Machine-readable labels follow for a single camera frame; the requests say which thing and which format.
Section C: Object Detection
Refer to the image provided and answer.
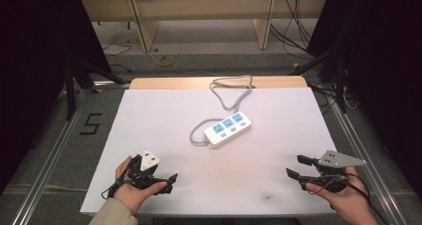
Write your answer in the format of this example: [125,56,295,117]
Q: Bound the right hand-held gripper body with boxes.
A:
[315,149,368,193]

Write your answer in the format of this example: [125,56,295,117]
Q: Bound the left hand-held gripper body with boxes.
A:
[126,147,169,190]

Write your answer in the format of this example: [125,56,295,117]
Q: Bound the person's left hand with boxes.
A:
[112,155,168,216]

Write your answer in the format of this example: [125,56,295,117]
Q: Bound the person's right hand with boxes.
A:
[306,166,366,217]

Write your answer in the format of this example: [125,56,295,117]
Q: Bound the white table cover sheet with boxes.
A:
[80,87,338,217]

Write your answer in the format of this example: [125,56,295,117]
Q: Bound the white power strip blue sockets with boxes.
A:
[203,111,253,149]

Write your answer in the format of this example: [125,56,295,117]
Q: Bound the black metal stand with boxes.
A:
[291,42,350,113]
[64,54,131,121]

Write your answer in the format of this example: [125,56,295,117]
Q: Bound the black curtain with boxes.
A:
[307,0,422,193]
[0,0,112,196]

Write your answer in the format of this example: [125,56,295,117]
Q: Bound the light wooden shelf unit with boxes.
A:
[80,0,330,53]

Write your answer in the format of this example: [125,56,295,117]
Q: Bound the aluminium floor rail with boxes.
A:
[11,88,93,225]
[326,91,401,225]

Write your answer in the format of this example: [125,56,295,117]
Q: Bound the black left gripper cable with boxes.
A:
[101,166,134,200]

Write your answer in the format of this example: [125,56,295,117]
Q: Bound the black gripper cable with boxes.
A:
[307,172,390,225]
[101,166,134,200]

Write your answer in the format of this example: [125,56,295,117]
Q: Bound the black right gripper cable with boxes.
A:
[307,172,390,225]

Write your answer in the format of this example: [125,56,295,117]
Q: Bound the yellow coiled cable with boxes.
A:
[156,54,174,69]

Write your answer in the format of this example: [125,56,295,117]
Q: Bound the thin black floor cable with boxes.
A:
[102,41,133,57]

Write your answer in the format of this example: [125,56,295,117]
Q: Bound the bundle of black hanging cables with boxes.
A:
[269,0,315,55]

